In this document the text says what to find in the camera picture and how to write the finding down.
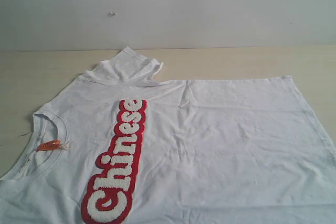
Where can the white t-shirt red lettering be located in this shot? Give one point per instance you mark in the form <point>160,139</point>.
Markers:
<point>179,151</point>

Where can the orange neck label tag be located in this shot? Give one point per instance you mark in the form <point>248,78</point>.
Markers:
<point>53,145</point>

